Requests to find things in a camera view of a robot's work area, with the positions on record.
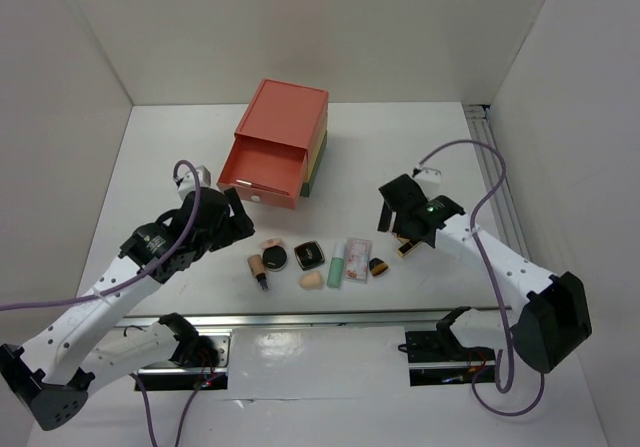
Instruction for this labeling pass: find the front aluminium rail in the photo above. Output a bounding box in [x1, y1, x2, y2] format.
[112, 308, 511, 331]

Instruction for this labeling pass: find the pink powder puff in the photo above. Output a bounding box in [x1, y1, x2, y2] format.
[260, 238, 283, 250]

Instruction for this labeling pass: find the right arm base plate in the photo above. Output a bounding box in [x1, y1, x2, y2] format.
[397, 331, 496, 387]

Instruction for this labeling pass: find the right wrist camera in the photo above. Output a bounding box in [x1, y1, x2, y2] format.
[412, 166, 442, 199]

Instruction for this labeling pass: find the beige foundation bottle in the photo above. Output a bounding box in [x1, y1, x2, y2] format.
[247, 254, 269, 291]

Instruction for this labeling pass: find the mint green bottle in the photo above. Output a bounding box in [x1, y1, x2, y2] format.
[326, 240, 346, 289]

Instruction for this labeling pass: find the red top drawer unit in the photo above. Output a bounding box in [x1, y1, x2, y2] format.
[217, 79, 329, 209]

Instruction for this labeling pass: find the yellow drawer unit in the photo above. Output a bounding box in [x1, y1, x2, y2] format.
[305, 112, 328, 183]

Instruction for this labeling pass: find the peach makeup sponge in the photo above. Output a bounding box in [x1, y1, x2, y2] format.
[298, 271, 324, 291]

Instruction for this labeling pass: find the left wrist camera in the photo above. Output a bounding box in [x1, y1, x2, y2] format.
[174, 166, 211, 200]

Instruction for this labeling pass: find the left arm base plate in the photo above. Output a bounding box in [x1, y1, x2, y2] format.
[137, 329, 231, 392]

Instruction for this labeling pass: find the green bottom drawer unit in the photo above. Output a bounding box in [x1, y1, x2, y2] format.
[300, 133, 328, 198]

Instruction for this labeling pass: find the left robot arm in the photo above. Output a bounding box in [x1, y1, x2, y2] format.
[1, 187, 254, 431]

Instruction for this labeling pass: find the black square gold compact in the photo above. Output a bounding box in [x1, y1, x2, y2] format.
[293, 241, 325, 271]

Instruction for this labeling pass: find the black gold lipstick box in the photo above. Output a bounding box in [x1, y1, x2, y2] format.
[396, 239, 422, 258]

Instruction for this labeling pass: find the black orange makeup brush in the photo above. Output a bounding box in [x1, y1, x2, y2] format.
[369, 257, 389, 277]

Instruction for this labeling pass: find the aluminium table rail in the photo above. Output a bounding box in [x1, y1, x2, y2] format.
[463, 105, 531, 274]

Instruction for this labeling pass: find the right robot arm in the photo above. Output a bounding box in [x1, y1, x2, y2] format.
[227, 171, 592, 374]

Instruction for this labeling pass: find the black round cushion compact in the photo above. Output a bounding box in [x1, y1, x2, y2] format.
[262, 245, 288, 272]

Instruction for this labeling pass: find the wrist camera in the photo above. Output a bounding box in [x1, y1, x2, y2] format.
[412, 166, 442, 199]
[174, 166, 211, 200]

